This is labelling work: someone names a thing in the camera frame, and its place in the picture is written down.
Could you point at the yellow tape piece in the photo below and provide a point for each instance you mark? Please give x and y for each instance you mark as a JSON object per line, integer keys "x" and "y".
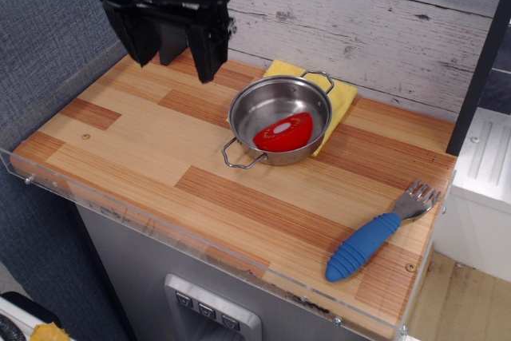
{"x": 49, "y": 332}

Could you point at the clear acrylic guard rail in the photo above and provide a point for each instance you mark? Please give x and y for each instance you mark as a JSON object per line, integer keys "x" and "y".
{"x": 145, "y": 145}

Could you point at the blue-handled metal fork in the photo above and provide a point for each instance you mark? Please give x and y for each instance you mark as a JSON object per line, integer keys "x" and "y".
{"x": 362, "y": 244}

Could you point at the yellow cloth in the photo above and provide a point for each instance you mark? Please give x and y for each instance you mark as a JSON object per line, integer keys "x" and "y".
{"x": 341, "y": 96}

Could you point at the black left post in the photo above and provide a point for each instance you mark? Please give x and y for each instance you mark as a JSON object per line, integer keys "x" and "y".
{"x": 173, "y": 42}

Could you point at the small stainless steel pot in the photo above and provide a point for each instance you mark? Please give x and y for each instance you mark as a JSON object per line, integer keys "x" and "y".
{"x": 271, "y": 99}

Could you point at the silver dispenser button panel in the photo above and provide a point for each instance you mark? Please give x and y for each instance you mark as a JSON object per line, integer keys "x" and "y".
{"x": 204, "y": 315}

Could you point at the black right post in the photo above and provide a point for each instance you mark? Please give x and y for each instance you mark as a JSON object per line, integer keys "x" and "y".
{"x": 480, "y": 76}

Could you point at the grey toy fridge cabinet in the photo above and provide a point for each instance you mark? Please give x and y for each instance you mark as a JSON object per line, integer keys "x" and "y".
{"x": 137, "y": 265}

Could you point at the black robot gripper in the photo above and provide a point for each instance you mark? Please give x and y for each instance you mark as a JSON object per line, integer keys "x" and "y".
{"x": 209, "y": 28}

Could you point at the black post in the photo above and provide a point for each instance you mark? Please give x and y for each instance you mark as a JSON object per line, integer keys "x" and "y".
{"x": 480, "y": 76}
{"x": 173, "y": 42}

